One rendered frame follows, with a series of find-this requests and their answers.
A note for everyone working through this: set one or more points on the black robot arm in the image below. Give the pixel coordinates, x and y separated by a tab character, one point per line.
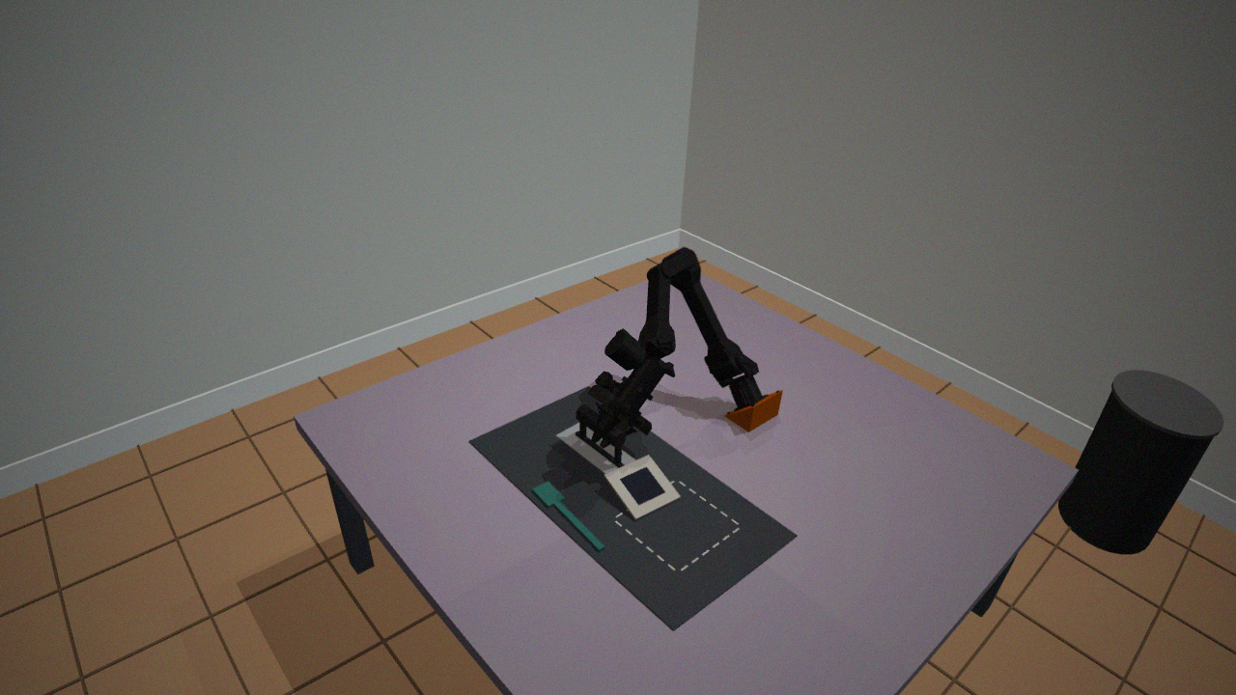
656	340

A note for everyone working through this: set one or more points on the beige square tile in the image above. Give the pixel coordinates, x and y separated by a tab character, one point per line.
641	486

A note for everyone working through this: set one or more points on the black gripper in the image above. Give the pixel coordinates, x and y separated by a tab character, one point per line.
621	411

